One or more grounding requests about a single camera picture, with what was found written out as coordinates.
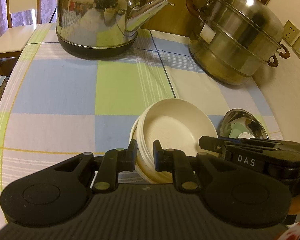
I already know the large shallow steel basin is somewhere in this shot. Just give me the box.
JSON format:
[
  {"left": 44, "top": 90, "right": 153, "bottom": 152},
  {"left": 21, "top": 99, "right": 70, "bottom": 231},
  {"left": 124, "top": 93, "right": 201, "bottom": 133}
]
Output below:
[{"left": 219, "top": 108, "right": 269, "bottom": 139}]

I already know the white ceramic bowl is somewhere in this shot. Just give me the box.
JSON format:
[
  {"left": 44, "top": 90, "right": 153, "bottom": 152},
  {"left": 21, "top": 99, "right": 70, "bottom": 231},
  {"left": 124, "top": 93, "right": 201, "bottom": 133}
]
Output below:
[{"left": 129, "top": 117, "right": 173, "bottom": 184}]

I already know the cream round plastic bowl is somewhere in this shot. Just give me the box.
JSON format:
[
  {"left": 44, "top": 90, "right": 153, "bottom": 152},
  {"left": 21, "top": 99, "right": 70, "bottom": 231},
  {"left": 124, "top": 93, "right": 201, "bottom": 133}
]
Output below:
[{"left": 135, "top": 97, "right": 219, "bottom": 183}]

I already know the green square plastic plate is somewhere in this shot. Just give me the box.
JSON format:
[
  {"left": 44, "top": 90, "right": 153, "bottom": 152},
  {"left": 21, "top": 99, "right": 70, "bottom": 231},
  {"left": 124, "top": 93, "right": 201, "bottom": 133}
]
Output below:
[{"left": 229, "top": 123, "right": 254, "bottom": 139}]

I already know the checkered blue green tablecloth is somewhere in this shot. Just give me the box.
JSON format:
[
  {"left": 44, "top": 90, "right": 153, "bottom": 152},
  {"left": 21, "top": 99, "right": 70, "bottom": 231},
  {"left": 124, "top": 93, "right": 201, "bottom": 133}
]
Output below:
[{"left": 0, "top": 24, "right": 282, "bottom": 229}]

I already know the stacked steel steamer pot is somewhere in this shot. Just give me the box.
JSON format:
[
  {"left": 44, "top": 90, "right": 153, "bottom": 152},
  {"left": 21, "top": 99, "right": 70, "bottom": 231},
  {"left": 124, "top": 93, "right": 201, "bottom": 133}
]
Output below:
[{"left": 186, "top": 0, "right": 290, "bottom": 85}]

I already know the stainless steel kettle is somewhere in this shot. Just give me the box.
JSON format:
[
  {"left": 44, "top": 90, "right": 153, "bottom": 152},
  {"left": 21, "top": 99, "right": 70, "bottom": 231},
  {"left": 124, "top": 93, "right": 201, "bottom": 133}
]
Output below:
[{"left": 56, "top": 0, "right": 170, "bottom": 59}]

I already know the white wooden chair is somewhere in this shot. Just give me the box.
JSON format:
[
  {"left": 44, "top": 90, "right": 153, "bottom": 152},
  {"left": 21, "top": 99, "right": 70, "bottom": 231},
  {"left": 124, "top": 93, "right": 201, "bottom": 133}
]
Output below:
[{"left": 0, "top": 0, "right": 42, "bottom": 75}]

